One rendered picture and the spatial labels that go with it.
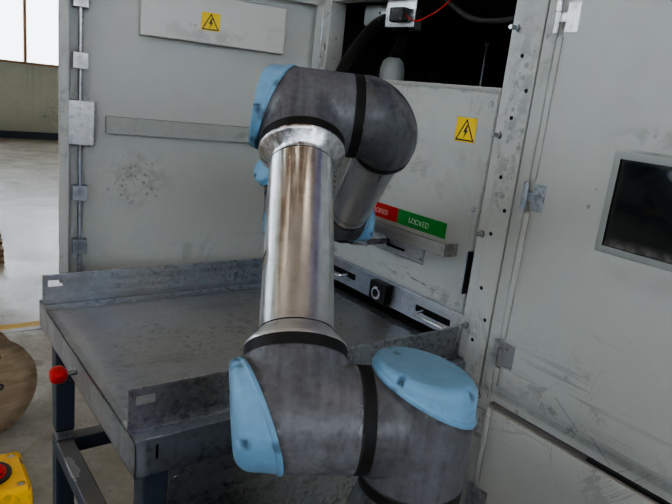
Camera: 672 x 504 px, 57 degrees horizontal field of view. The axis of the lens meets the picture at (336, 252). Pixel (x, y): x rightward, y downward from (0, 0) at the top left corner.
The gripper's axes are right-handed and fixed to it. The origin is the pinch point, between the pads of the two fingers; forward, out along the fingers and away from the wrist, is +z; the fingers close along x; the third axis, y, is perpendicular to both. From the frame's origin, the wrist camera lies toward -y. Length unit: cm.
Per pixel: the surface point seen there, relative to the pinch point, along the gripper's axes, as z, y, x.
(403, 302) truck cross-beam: 9.8, 12.1, -8.9
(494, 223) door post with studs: -5.4, 36.6, 11.1
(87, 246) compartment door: -41, -41, -35
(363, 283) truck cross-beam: 9.8, -3.1, -9.0
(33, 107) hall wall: 141, -1095, 27
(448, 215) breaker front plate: -0.6, 20.7, 11.5
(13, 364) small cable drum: -13, -119, -93
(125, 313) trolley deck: -37, -13, -41
